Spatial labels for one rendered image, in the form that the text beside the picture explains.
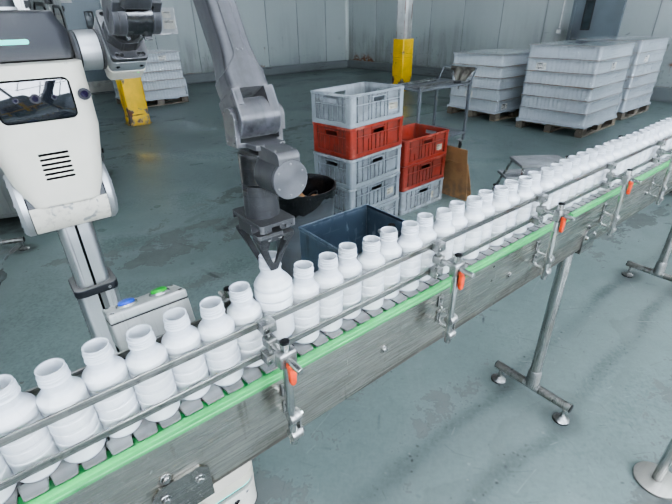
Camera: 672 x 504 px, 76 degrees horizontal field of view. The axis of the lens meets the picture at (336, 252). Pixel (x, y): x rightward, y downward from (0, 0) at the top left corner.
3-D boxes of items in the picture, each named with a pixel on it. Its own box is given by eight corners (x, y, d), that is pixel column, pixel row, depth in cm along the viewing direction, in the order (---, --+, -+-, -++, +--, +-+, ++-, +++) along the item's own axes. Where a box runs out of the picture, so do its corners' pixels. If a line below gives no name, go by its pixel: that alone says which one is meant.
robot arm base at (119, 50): (93, 13, 102) (111, 63, 103) (95, -8, 95) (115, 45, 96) (132, 13, 107) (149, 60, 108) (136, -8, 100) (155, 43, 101)
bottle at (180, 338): (218, 381, 78) (202, 306, 70) (198, 406, 73) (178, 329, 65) (190, 373, 79) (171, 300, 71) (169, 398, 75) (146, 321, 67)
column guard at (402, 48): (401, 91, 1007) (403, 39, 954) (389, 90, 1034) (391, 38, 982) (412, 90, 1028) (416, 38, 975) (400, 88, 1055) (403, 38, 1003)
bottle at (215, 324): (224, 393, 75) (205, 318, 67) (203, 377, 79) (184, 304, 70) (250, 373, 79) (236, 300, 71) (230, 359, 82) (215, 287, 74)
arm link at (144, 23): (136, 11, 101) (111, 11, 98) (143, -17, 92) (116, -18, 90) (149, 49, 102) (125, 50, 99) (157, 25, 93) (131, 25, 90)
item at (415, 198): (400, 216, 384) (402, 193, 374) (368, 203, 412) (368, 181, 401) (442, 198, 419) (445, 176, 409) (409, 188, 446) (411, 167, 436)
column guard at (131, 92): (130, 126, 730) (112, 55, 678) (123, 123, 758) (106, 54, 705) (153, 123, 751) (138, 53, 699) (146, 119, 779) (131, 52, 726)
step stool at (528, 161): (536, 186, 443) (545, 146, 423) (566, 210, 389) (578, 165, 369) (491, 188, 442) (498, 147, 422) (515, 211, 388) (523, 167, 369)
